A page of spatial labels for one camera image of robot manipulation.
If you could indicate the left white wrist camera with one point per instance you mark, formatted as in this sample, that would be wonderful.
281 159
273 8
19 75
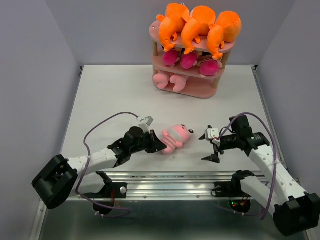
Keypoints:
145 122

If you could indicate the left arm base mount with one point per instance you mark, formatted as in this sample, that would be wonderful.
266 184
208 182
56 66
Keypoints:
100 190

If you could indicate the aluminium rail frame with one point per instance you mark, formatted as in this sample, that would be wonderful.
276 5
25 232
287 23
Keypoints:
108 101

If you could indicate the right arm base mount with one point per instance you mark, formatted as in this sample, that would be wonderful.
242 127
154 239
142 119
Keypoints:
239 201

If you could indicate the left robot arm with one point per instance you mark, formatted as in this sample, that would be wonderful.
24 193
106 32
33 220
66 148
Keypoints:
57 180

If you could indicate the pink three-tier shelf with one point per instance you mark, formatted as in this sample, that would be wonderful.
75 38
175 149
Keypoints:
196 86

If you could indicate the plain orange plush toy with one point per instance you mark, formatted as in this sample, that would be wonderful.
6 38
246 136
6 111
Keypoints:
226 29

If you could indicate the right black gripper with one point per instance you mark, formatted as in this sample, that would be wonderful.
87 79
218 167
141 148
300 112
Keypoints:
213 157

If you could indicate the pink plush with face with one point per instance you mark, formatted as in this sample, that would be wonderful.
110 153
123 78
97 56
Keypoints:
175 137

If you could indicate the orange shark plush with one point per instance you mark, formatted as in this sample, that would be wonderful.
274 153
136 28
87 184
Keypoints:
171 24
198 22

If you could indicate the pink striped plush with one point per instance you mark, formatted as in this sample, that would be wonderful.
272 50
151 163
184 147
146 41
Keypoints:
179 82
161 79

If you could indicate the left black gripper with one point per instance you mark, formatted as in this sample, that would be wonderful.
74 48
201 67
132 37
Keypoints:
159 145

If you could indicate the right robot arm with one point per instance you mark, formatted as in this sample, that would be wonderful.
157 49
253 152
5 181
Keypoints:
292 208

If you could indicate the boy doll pink pants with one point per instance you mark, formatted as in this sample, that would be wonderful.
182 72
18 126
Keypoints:
171 57
190 60
208 66

